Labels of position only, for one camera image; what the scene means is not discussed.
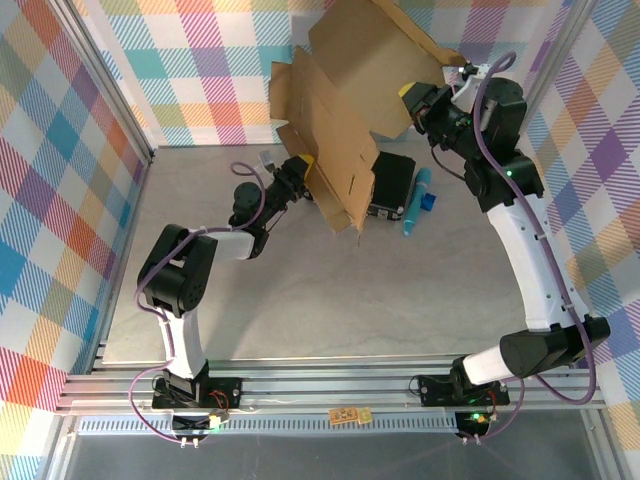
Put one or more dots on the brown cardboard box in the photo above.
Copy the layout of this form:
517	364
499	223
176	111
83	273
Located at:
350	80

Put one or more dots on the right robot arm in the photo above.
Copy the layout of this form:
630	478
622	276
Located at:
530	270

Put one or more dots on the black rectangular case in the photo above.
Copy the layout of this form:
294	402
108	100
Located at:
392	180

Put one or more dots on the small blue cap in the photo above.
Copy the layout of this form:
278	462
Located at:
428	202

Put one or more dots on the turquoise marker pen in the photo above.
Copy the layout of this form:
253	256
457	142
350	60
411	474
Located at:
417	200

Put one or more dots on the small brown circuit board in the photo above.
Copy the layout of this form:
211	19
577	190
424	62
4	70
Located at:
342	415

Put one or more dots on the small yellow tag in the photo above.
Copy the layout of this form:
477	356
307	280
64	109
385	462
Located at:
365	414

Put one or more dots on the aluminium frame post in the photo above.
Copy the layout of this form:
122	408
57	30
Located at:
100	75
555	50

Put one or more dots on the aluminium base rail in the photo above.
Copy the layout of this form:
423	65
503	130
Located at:
325	382

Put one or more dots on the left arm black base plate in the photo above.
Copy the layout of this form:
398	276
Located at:
227	392

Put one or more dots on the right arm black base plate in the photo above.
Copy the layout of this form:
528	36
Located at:
432	390

